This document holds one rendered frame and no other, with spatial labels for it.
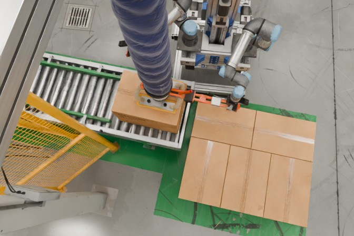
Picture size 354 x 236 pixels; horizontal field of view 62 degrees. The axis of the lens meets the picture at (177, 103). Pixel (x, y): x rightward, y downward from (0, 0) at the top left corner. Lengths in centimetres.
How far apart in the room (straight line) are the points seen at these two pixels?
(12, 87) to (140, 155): 301
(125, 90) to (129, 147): 103
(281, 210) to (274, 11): 254
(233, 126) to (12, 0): 264
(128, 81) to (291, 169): 175
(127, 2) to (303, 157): 241
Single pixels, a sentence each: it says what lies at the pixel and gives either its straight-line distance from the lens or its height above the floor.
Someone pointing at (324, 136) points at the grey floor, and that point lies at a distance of 385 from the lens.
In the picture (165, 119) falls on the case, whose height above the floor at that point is 95.
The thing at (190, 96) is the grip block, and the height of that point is 122.
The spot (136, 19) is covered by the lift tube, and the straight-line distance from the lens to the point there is 124.
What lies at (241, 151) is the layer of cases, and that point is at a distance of 296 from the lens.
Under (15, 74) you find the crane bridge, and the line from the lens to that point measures 53.
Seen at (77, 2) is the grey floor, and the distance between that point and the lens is 445.
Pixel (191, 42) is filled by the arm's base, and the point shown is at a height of 110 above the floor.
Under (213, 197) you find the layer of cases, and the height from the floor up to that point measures 54.
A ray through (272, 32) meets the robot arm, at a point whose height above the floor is 165.
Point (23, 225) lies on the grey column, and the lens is 193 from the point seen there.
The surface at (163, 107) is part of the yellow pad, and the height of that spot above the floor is 110.
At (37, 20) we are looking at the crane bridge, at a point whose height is 300.
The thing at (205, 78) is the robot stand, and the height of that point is 21.
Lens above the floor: 343
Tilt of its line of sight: 74 degrees down
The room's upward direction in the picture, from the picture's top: 5 degrees counter-clockwise
